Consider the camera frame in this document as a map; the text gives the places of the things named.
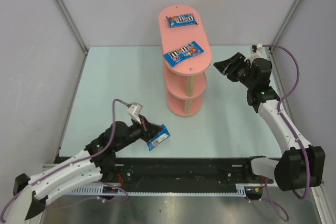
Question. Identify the slotted cable duct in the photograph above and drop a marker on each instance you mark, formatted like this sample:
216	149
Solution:
235	190

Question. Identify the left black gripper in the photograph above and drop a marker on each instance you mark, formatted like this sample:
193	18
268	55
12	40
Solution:
148	130

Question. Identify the blue white candy bar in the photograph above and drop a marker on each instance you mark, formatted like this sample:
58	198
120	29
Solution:
159	138

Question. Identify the pink tiered shelf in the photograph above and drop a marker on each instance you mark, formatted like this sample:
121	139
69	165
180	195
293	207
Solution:
184	88

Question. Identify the blue M&M bag on shelf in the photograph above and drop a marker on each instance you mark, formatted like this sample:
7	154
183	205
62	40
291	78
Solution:
179	55

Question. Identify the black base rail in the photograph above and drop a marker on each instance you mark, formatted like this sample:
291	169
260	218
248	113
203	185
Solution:
185	172

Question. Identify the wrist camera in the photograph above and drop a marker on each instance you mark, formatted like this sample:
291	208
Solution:
134	110
257	50

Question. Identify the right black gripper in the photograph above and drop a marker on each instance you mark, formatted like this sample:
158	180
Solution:
237	67

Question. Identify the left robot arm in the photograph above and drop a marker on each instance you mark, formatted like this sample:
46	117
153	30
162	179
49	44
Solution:
96	162

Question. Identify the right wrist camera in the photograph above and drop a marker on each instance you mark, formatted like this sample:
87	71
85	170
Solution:
257	50

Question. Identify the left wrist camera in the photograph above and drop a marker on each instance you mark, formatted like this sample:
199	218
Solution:
134	110

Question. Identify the blue m&m bag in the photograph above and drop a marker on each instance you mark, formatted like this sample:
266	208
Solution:
179	55
181	20

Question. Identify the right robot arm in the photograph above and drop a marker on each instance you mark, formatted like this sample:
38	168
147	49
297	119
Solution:
301	164

